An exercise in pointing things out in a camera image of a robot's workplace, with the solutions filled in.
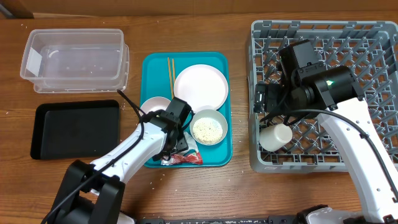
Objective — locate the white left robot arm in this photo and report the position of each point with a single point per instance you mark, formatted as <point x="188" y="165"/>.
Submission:
<point x="93" y="193"/>

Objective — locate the wooden chopstick left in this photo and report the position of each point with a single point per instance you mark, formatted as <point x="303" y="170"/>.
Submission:
<point x="170" y="78"/>

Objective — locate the white rice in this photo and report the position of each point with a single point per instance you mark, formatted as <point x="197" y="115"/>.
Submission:
<point x="207" y="131"/>

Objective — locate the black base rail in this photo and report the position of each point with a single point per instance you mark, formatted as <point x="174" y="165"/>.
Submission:
<point x="272" y="219"/>

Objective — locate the white plastic cup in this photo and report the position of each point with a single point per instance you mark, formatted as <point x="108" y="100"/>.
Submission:
<point x="274" y="137"/>

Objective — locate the pink bowl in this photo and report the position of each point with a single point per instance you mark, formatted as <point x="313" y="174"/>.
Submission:
<point x="154" y="104"/>

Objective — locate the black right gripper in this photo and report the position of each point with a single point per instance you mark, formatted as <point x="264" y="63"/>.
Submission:
<point x="272" y="106"/>

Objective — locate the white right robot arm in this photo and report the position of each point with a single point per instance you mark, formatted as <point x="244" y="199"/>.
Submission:
<point x="335" y="98"/>

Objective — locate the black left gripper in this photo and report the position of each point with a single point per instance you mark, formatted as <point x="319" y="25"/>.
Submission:
<point x="181" y="144"/>

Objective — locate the clear plastic bin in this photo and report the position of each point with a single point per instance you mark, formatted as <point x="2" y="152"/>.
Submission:
<point x="76" y="60"/>

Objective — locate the grey dishwasher rack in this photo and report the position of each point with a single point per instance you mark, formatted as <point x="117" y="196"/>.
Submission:
<point x="368" y="48"/>

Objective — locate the large white plate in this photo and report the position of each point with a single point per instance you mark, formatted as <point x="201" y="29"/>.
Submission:
<point x="202" y="87"/>

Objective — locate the black tray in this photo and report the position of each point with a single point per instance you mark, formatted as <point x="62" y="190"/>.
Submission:
<point x="75" y="129"/>

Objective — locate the teal plastic tray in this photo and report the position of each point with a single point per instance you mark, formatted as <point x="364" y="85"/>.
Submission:
<point x="155" y="82"/>

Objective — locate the white napkin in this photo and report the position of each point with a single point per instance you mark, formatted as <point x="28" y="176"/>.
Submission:
<point x="191" y="143"/>

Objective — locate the red snack wrapper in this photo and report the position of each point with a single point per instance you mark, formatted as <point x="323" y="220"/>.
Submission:
<point x="191" y="157"/>

